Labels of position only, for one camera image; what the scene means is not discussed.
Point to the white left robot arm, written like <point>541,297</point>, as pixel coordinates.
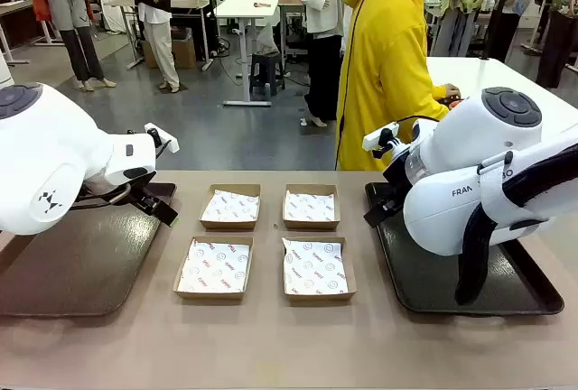
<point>45,151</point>

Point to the white cylinder stand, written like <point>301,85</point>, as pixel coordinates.
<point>3,69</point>

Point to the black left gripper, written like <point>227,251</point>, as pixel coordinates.
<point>145,198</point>

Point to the mannequin with grey trousers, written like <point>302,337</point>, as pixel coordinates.
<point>68,6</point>

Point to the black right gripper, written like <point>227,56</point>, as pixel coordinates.
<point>395,187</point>

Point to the wooden background table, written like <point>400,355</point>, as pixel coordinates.
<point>13,7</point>

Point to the brown cardboard carton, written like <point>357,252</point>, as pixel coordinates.
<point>183,53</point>

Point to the large kraft paper box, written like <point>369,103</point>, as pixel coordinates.
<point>207,295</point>
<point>316,297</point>

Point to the person in yellow hoodie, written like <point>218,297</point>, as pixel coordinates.
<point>384,69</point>

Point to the grey background desk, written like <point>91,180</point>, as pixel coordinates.
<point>126,2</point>

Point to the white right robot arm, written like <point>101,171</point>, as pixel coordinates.
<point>451,151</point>

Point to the brown plastic tray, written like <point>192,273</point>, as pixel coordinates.
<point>90,263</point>

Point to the person's right hand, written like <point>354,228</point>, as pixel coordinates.
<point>452,91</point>

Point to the small kraft paper box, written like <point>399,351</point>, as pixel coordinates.
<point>311,224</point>
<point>230,223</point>

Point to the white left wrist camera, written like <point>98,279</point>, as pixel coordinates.
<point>168,144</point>

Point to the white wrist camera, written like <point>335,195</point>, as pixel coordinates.
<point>379,136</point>
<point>168,144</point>

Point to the large white table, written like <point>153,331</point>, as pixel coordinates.
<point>496,74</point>

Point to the white printed paper liner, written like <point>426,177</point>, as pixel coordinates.
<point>316,268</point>
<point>230,207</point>
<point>310,207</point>
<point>214,268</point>

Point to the white standing desk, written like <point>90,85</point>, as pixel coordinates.
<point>244,8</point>

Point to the black plastic stool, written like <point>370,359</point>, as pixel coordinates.
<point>266,69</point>

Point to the person's right forearm yellow sleeve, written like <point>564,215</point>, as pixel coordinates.
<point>437,99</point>

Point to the mannequin with beige trousers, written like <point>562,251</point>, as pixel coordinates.
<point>158,42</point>

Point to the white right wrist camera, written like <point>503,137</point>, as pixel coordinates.
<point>379,136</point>

